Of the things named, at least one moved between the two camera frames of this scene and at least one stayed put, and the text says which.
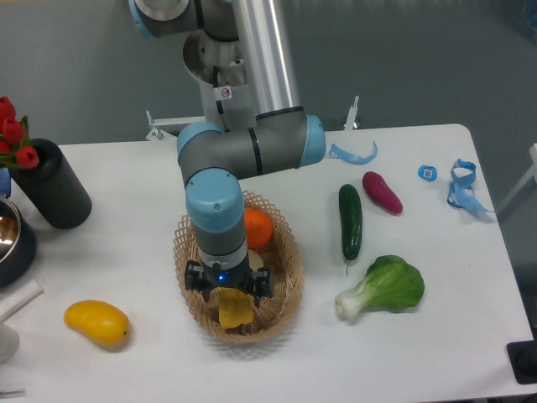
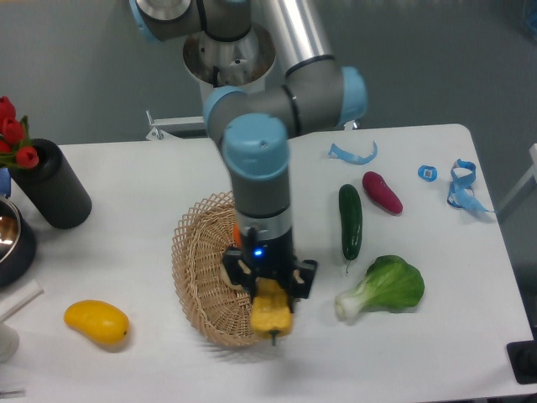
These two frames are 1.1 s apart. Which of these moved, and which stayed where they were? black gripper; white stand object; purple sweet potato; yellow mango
Moved: black gripper
Stayed: purple sweet potato; white stand object; yellow mango
